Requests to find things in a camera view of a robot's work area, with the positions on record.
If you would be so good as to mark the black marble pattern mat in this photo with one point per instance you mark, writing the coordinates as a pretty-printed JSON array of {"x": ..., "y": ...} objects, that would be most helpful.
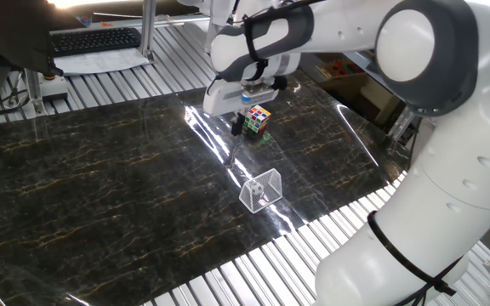
[{"x": 100, "y": 191}]

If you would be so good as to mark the white paper sheets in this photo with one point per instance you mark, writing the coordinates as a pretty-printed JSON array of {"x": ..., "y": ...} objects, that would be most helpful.
[{"x": 100, "y": 64}]

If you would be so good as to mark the tall aluminium profile post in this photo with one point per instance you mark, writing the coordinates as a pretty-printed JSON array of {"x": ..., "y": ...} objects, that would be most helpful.
[{"x": 147, "y": 25}]

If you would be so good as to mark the black computer keyboard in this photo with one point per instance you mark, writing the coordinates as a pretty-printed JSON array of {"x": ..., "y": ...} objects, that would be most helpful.
[{"x": 94, "y": 40}]

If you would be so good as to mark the white emergency stop button box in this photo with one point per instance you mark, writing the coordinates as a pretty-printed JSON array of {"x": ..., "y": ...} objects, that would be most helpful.
[{"x": 54, "y": 88}]

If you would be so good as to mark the slanted aluminium frame post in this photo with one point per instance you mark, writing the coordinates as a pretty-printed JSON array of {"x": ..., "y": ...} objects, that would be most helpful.
[{"x": 400, "y": 125}]

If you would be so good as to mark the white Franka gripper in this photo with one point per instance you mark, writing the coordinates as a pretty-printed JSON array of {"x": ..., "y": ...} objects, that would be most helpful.
[{"x": 221, "y": 100}]

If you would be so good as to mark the colourful toy block set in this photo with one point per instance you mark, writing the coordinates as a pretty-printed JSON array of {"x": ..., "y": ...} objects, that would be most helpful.
[{"x": 340, "y": 68}]

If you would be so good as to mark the white mesh miniature goal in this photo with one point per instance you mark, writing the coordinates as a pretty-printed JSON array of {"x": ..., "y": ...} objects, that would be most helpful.
[{"x": 268, "y": 185}]

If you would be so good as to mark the dark computer monitor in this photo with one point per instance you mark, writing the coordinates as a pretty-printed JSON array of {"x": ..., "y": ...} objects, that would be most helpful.
[{"x": 11, "y": 34}]

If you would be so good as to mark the multicoloured Rubik's cube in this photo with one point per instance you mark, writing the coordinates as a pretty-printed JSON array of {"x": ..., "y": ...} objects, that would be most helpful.
[{"x": 258, "y": 120}]

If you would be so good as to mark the short aluminium profile post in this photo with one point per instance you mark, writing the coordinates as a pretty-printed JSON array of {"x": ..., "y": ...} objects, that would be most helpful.
[{"x": 34, "y": 91}]

